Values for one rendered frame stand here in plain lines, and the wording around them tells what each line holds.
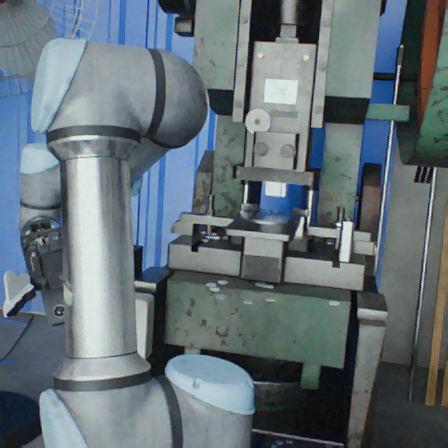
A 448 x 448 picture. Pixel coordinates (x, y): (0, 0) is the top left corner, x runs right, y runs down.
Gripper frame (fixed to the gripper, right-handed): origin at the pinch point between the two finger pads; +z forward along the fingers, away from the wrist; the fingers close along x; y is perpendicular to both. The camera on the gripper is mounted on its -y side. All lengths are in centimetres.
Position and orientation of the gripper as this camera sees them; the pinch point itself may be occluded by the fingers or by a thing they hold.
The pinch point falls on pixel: (60, 307)
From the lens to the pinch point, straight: 92.8
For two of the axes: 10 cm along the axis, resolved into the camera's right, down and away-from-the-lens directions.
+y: -1.0, -9.2, -3.8
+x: 9.3, -2.2, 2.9
